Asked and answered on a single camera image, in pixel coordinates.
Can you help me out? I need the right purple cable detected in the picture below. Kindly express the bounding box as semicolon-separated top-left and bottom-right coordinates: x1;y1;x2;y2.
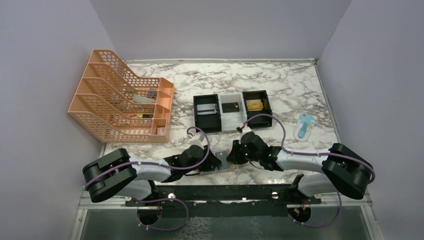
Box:
235;113;377;184

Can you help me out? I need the yellow marker in rack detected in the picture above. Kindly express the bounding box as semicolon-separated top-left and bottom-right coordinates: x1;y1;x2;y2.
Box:
128;113;154;119

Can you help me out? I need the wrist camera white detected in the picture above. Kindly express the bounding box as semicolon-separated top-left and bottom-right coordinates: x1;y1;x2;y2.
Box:
236;124;252;135
188;131;205;149

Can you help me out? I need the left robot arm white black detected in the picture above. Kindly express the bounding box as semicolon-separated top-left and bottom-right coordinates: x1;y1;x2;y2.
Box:
82;145;222;203

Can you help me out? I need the brown leather card holder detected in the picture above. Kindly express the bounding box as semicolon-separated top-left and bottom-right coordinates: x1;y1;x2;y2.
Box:
199;149;234;176

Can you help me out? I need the blue packaged item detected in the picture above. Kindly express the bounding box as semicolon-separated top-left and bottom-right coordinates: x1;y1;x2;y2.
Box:
293;113;316;142

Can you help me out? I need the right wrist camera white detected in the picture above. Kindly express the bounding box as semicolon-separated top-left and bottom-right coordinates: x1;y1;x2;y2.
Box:
236;124;252;135

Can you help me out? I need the black right sorting tray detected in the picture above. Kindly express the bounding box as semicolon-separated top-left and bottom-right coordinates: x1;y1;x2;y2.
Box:
242;90;273;129

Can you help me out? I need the black left sorting tray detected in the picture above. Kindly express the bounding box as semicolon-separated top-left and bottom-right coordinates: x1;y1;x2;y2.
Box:
193;94;222;133

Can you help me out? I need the black card in tray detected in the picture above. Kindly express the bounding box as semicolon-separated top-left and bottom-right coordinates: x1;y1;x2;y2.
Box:
221;102;240;113

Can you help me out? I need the silver card in tray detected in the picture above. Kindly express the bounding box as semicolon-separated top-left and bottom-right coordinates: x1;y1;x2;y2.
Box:
196;103;217;116

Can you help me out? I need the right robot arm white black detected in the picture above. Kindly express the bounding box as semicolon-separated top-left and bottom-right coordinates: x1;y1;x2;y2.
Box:
226;131;374;200

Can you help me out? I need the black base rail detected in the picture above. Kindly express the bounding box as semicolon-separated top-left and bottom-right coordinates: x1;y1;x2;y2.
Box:
125;184;321;218

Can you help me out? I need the small box in rack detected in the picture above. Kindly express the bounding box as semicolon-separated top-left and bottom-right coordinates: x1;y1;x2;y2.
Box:
157;127;166;135

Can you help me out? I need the black VIP card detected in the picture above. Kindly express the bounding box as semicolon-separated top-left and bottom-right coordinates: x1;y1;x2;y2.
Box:
214;149;231;172

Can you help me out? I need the white middle sorting tray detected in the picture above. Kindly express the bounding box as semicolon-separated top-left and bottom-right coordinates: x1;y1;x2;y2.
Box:
218;92;247;132

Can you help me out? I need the grey item in rack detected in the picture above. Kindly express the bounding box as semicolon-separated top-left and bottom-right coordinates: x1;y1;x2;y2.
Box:
133;95;152;104

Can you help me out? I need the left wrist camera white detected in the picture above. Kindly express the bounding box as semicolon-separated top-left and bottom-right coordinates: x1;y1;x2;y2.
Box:
188;131;205;149

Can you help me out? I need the gold card in tray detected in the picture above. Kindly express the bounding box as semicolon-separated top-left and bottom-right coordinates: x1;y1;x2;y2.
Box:
246;99;264;111

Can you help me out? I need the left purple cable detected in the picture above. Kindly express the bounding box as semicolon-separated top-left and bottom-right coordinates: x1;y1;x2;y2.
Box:
84;126;211;191

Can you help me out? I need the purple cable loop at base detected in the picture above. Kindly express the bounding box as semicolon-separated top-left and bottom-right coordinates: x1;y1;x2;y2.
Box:
136;198;190;232

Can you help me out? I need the orange plastic file rack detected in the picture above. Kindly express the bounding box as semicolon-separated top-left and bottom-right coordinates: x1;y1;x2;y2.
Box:
68;49;175;144

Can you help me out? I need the black sorting tray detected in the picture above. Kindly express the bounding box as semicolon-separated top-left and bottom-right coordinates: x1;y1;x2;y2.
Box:
242;90;273;129
193;94;222;133

